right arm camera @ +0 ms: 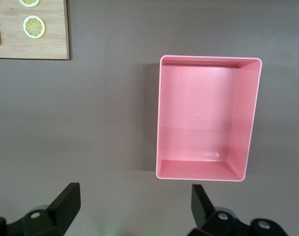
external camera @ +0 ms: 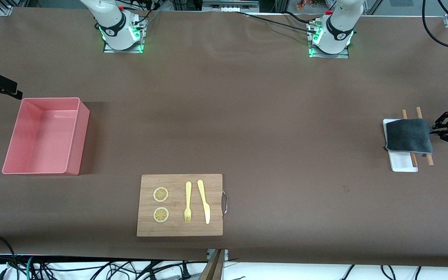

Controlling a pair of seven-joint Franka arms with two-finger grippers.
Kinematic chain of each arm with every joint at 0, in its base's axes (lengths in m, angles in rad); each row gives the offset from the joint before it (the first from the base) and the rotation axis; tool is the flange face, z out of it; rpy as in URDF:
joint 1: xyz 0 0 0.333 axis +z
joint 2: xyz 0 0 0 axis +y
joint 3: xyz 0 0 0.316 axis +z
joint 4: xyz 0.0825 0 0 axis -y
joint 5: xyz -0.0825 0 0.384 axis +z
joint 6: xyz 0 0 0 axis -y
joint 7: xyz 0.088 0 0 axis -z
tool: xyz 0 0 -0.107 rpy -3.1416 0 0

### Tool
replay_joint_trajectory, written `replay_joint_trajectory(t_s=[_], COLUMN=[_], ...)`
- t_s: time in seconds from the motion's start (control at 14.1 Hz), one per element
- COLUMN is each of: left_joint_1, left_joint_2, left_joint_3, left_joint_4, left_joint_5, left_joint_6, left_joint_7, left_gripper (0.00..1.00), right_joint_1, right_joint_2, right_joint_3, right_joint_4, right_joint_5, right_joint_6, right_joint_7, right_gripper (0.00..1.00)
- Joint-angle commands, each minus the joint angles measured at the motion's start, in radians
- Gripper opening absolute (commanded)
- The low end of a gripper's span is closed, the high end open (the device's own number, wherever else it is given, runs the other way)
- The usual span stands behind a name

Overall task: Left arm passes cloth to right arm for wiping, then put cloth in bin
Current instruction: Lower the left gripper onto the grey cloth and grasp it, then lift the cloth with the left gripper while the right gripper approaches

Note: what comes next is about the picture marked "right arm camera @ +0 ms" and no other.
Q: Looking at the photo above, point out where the lemon slice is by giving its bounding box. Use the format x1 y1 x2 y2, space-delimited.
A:
18 0 41 8
23 15 46 39

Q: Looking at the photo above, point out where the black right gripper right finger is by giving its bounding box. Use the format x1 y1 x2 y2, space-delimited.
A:
188 184 287 236

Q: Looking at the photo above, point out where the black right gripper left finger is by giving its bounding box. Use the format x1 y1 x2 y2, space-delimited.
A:
0 182 81 236

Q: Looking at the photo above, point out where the brown table cover sheet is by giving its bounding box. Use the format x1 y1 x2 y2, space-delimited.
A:
0 0 299 236

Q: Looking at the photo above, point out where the wooden cutting board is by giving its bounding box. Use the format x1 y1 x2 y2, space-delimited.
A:
0 0 70 60

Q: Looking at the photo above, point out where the pink plastic bin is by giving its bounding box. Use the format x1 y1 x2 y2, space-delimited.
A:
155 55 263 182

